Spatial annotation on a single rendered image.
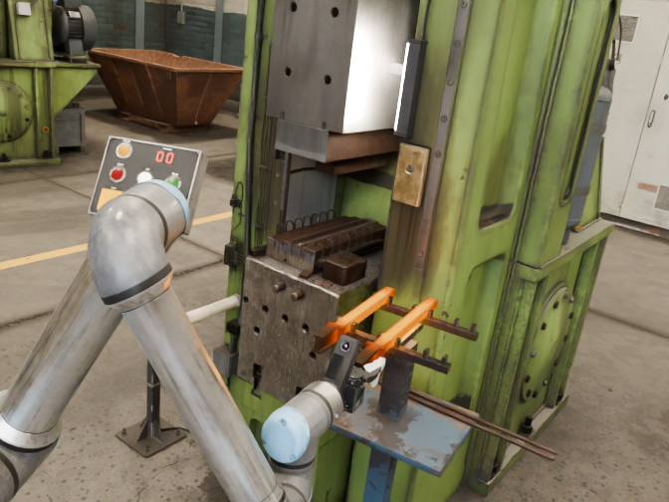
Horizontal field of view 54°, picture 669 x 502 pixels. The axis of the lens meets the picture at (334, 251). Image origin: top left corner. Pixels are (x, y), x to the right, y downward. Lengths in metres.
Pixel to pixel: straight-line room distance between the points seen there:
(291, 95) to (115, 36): 9.33
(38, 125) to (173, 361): 5.78
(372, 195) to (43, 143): 4.82
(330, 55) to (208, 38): 9.17
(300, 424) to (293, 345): 0.89
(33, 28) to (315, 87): 5.02
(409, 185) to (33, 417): 1.14
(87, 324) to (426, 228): 1.06
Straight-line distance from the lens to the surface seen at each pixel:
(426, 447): 1.71
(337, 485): 2.46
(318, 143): 1.94
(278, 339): 2.13
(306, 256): 2.04
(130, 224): 1.04
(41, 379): 1.34
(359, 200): 2.47
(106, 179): 2.36
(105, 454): 2.77
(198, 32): 11.21
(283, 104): 2.02
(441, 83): 1.87
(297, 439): 1.22
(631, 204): 7.04
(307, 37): 1.96
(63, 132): 7.27
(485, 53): 1.83
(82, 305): 1.23
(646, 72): 6.94
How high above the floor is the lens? 1.69
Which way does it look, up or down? 20 degrees down
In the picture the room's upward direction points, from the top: 7 degrees clockwise
